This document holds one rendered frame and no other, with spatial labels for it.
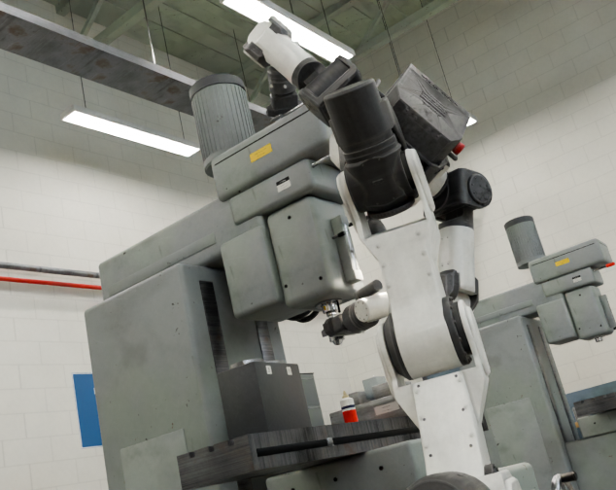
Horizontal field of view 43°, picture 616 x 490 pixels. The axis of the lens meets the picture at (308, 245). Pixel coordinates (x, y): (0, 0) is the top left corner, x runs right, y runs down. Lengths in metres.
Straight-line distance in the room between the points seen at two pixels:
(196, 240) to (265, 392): 0.82
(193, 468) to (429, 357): 0.65
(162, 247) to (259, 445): 1.13
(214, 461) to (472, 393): 0.63
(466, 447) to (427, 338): 0.22
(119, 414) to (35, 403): 4.12
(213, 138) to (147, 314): 0.63
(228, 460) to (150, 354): 0.84
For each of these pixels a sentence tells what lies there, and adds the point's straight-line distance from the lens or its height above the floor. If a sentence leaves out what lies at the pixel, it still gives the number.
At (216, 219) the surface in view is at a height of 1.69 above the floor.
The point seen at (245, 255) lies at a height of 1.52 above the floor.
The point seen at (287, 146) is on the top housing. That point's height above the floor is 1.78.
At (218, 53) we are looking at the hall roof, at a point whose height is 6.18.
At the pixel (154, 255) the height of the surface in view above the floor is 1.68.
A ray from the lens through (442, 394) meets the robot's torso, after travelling 1.53.
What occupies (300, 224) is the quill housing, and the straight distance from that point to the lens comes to 2.35.
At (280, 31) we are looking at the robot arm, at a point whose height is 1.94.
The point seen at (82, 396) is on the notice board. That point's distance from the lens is 7.05.
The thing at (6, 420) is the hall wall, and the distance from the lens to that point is 6.60.
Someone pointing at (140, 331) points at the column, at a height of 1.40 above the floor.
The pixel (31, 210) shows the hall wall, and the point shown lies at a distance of 7.39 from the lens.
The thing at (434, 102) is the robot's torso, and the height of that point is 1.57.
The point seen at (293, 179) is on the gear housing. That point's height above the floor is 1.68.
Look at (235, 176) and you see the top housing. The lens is 2.51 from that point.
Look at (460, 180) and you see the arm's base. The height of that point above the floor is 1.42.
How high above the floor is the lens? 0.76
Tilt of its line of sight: 18 degrees up
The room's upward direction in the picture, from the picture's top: 13 degrees counter-clockwise
